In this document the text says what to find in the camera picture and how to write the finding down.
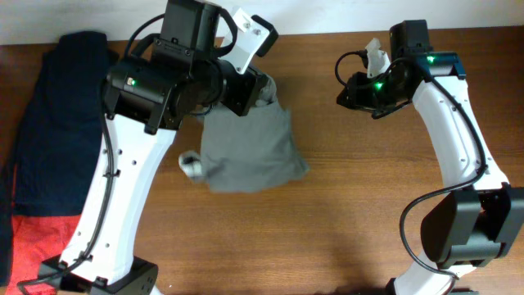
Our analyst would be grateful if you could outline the grey shorts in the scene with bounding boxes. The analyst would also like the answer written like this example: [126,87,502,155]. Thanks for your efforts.
[178,78,309,193]

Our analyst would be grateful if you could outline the right black camera cable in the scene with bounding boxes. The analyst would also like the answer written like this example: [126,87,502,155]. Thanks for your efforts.
[334,49,488,295]

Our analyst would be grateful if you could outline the red mesh garment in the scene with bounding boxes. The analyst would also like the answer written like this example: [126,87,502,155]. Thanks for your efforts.
[1,167,85,294]

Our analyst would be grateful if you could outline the black garment with strap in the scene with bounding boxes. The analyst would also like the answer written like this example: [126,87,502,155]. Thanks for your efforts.
[1,161,14,287]

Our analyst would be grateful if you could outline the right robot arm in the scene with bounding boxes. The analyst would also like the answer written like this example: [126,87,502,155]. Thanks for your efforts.
[337,20,523,295]

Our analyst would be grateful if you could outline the navy blue garment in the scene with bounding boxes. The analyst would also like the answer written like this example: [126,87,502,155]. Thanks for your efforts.
[12,31,118,216]

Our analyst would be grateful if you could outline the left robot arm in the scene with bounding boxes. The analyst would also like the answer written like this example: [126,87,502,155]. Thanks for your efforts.
[34,0,278,294]

